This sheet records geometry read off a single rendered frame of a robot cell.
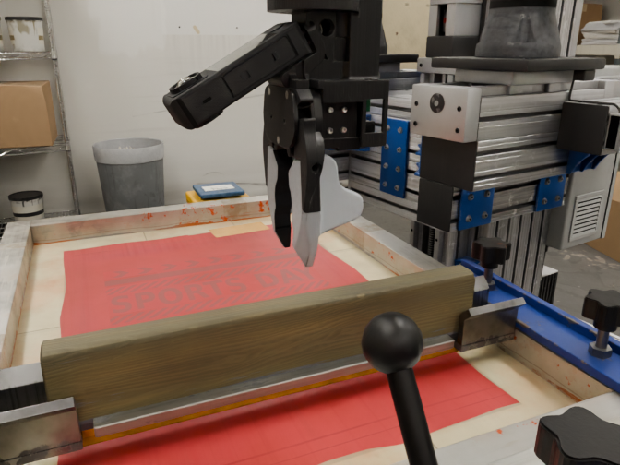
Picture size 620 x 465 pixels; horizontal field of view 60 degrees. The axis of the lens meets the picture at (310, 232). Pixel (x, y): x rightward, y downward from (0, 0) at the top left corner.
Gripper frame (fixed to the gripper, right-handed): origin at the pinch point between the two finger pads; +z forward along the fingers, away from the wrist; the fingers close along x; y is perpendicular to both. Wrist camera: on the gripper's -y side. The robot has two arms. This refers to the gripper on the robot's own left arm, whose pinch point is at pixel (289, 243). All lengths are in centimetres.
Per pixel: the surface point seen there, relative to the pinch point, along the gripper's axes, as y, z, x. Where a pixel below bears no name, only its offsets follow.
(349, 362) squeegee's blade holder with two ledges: 5.4, 12.2, -1.8
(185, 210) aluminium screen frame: 1, 13, 57
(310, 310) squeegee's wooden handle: 1.6, 6.3, -1.1
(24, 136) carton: -44, 34, 320
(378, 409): 7.2, 16.2, -4.5
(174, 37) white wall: 57, -23, 367
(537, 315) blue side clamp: 28.0, 11.4, -2.8
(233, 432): -6.2, 16.3, -2.2
